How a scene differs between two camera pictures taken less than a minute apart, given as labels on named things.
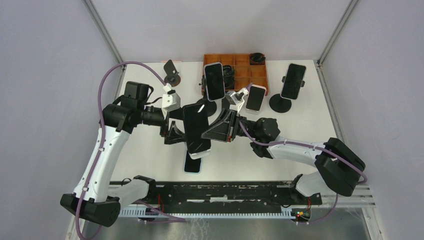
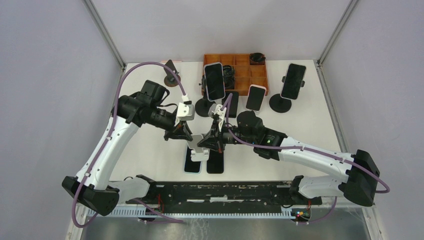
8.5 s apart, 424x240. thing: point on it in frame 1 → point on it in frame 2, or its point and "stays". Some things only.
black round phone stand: (211, 105) stays
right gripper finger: (220, 131) → (210, 142)
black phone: (196, 122) → (215, 164)
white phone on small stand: (255, 97) stays
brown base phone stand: (172, 78) stays
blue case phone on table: (192, 166) stays
